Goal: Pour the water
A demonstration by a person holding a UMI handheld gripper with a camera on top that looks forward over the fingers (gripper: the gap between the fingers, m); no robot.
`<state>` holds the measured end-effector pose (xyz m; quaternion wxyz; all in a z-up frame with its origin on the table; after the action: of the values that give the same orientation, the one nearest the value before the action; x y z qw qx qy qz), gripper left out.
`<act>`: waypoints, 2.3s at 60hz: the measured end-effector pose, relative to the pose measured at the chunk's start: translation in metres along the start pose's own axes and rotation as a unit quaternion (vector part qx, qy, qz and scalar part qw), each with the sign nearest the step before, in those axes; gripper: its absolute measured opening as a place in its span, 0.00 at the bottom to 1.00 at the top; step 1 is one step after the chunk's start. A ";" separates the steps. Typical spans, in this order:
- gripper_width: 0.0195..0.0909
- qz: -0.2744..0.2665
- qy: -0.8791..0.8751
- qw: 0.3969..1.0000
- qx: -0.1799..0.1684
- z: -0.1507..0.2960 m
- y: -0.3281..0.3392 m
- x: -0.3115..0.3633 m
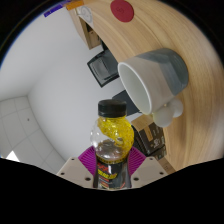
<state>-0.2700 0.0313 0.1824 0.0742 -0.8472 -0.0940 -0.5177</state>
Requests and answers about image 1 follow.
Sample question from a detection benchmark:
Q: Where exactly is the orange box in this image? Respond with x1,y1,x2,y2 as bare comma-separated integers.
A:
65,0,85,11

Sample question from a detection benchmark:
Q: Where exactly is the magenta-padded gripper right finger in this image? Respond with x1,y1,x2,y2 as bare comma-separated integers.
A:
127,147,168,189

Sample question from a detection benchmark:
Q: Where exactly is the clear black-capped drink bottle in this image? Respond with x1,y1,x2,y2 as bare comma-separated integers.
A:
89,98,135,190

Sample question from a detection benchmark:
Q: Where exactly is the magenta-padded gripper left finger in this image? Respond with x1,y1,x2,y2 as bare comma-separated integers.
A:
56,146,98,188

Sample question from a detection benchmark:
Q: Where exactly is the grey and white mug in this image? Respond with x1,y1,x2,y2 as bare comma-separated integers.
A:
117,48,190,128

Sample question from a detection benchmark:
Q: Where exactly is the flat round red coaster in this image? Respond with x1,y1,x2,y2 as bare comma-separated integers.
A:
110,0,135,23

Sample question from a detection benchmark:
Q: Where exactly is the dark brown carton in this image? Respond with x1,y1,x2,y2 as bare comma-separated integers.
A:
134,128,158,157

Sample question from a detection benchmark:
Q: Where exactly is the small dark brown box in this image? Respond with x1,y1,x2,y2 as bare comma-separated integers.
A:
153,143,168,162

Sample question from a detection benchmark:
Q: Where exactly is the wooden side cabinet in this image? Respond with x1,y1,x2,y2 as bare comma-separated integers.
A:
68,6,103,51

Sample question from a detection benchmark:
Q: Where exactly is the black mesh office chair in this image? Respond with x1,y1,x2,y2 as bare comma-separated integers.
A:
86,49,120,88

